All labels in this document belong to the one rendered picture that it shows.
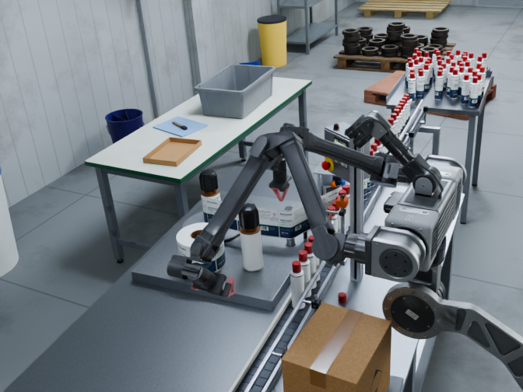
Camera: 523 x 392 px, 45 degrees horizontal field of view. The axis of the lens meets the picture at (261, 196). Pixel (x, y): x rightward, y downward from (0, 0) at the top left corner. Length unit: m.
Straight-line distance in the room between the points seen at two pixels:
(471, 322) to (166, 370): 1.07
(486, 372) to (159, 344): 1.81
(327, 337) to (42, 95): 4.27
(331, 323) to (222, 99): 2.77
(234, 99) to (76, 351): 2.46
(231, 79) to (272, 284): 2.71
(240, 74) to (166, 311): 2.80
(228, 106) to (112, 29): 2.18
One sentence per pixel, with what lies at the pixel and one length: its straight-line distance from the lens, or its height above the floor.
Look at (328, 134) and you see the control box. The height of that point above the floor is 1.46.
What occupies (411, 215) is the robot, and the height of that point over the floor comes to 1.53.
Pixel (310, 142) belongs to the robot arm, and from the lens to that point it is 2.08.
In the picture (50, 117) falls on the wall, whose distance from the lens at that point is 5.90.
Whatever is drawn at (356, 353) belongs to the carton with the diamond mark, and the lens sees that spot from 1.96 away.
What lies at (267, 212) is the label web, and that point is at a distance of 2.82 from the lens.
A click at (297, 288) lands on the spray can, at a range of 2.43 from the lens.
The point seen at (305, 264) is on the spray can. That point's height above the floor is 1.04.
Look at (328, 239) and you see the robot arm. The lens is 1.78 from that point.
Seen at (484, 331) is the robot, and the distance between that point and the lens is 2.06.
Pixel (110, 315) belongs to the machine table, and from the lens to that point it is 2.71.
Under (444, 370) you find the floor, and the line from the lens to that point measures 3.58.
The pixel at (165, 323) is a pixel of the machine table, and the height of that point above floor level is 0.83.
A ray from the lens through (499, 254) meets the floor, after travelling 4.51.
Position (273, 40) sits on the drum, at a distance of 8.35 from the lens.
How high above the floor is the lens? 2.43
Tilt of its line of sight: 28 degrees down
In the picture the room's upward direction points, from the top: 5 degrees counter-clockwise
